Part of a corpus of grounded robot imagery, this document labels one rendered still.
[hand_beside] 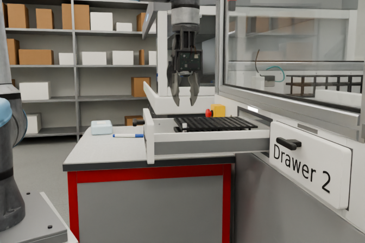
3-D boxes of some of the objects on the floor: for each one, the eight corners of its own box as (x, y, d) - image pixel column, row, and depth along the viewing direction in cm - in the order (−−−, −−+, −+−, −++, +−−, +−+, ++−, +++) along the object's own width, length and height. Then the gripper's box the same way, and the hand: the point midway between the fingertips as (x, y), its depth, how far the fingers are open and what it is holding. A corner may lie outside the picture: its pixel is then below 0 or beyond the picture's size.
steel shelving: (-20, 148, 413) (-33, -11, 388) (-8, 140, 460) (-19, -2, 435) (236, 133, 508) (239, 5, 483) (224, 127, 555) (226, 10, 530)
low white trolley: (72, 371, 112) (62, 162, 102) (93, 263, 172) (88, 127, 163) (231, 348, 121) (235, 155, 111) (197, 254, 181) (199, 123, 172)
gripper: (167, 24, 78) (167, 109, 80) (210, 24, 79) (209, 108, 82) (163, 28, 86) (164, 106, 89) (203, 29, 88) (202, 104, 91)
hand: (184, 101), depth 88 cm, fingers open, 3 cm apart
